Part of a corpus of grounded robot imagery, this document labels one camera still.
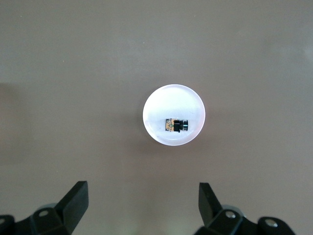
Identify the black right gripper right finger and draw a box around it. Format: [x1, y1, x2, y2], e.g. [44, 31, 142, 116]
[195, 182, 296, 235]

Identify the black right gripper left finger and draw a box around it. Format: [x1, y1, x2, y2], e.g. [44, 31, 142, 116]
[0, 181, 89, 235]

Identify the orange push button switch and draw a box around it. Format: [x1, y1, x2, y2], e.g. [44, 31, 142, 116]
[164, 117, 190, 134]

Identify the round pink plate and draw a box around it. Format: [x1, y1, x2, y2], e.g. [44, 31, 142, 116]
[142, 84, 206, 147]

